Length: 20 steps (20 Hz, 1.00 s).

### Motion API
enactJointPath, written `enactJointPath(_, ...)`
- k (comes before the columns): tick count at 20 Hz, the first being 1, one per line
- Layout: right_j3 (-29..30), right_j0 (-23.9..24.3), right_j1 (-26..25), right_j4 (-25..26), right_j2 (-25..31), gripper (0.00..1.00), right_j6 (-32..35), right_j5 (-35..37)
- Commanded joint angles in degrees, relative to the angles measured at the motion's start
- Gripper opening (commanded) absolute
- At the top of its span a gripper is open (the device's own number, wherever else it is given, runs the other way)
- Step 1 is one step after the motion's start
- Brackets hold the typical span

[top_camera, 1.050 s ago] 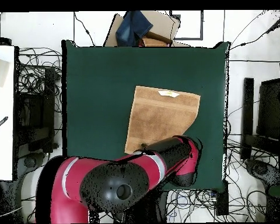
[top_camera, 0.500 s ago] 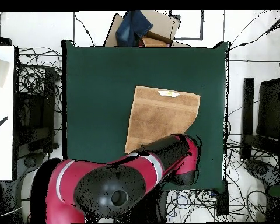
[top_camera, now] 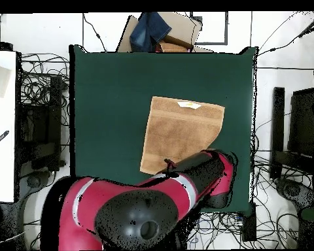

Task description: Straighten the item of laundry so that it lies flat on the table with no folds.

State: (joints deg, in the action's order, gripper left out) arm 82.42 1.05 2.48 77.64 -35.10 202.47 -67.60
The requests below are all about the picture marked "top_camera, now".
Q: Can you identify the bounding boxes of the dark green table cloth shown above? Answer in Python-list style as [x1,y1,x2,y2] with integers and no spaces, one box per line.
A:
[69,44,258,215]

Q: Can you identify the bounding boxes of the brown cardboard box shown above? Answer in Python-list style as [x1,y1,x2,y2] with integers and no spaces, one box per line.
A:
[116,11,214,53]

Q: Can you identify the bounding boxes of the blue denim jeans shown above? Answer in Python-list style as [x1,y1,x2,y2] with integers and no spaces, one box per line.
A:
[129,11,173,52]

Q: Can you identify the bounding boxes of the tan terry towel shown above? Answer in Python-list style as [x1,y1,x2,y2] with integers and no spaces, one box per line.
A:
[139,95,226,176]

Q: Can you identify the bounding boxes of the thin black cable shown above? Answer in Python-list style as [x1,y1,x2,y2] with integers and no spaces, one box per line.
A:
[82,12,107,52]

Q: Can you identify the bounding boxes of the black cable with connector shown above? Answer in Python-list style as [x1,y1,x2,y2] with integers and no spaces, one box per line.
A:
[258,11,314,56]

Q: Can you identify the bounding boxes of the black metal frame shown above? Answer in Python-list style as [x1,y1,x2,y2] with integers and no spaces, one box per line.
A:
[15,75,66,172]
[268,86,314,181]

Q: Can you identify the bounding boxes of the grey square frame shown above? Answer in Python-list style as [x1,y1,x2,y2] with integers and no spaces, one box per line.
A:
[190,11,229,46]

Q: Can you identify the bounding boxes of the black cable tangle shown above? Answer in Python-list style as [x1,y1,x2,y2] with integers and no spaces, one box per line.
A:
[19,52,71,126]
[23,219,43,251]
[251,112,314,250]
[185,210,252,250]

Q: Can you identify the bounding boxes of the black striped stick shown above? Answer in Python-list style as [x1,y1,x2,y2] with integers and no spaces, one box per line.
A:
[0,129,10,151]

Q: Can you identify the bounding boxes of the white side table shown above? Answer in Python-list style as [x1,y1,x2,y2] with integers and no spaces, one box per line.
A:
[0,50,18,203]

